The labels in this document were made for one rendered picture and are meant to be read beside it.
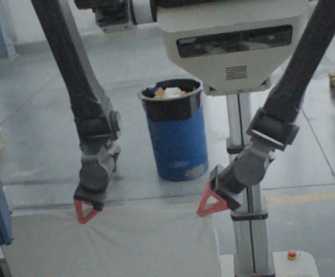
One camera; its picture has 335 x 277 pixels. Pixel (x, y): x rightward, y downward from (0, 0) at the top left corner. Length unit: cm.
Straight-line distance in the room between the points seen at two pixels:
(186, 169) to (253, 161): 251
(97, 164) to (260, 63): 63
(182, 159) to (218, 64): 202
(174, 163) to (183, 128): 28
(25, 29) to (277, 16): 871
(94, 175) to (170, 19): 51
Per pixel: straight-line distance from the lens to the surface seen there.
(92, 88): 87
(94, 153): 88
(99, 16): 123
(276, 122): 88
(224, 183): 93
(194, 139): 326
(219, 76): 137
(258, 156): 83
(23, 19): 971
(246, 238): 170
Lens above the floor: 159
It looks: 23 degrees down
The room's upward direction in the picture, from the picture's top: 9 degrees counter-clockwise
